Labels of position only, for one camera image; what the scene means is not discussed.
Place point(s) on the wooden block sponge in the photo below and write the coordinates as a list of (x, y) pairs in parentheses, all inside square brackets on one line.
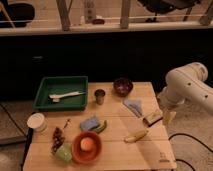
[(153, 118)]

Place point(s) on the green plastic tray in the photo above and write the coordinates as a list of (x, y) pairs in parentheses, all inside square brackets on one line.
[(62, 85)]

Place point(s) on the yellow banana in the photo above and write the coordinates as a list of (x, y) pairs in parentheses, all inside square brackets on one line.
[(135, 136)]

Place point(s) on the white paper cup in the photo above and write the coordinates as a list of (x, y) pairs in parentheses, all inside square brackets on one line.
[(37, 122)]

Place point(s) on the blue folded cloth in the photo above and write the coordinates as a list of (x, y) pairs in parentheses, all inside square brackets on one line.
[(134, 106)]

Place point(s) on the orange bowl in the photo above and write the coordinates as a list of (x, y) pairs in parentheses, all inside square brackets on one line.
[(86, 157)]

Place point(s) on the blue sponge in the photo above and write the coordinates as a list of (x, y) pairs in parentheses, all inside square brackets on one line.
[(89, 123)]

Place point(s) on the green pepper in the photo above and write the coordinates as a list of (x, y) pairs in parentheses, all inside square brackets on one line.
[(101, 128)]

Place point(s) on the black office chair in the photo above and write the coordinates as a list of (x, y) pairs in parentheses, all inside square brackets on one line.
[(166, 6)]

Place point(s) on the small metal spoon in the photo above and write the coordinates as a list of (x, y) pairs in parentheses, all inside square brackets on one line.
[(68, 121)]

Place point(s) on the white plastic fork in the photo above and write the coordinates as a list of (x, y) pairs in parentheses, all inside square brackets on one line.
[(59, 96)]

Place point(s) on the purple grapes bunch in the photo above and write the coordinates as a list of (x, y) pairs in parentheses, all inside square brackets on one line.
[(58, 139)]

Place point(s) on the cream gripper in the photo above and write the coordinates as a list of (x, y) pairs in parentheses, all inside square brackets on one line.
[(168, 116)]

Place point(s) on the small metal cup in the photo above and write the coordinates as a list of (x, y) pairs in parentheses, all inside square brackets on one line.
[(99, 96)]

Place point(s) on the light green cup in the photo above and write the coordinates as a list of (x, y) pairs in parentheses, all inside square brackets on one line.
[(64, 153)]

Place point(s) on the orange egg ball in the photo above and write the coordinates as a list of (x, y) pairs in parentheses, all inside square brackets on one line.
[(86, 144)]

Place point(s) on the black chair top left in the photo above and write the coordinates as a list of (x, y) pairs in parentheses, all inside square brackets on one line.
[(20, 13)]

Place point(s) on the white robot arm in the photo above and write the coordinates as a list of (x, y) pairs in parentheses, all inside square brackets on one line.
[(186, 82)]

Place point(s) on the dark red bowl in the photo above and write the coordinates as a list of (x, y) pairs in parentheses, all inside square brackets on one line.
[(122, 86)]

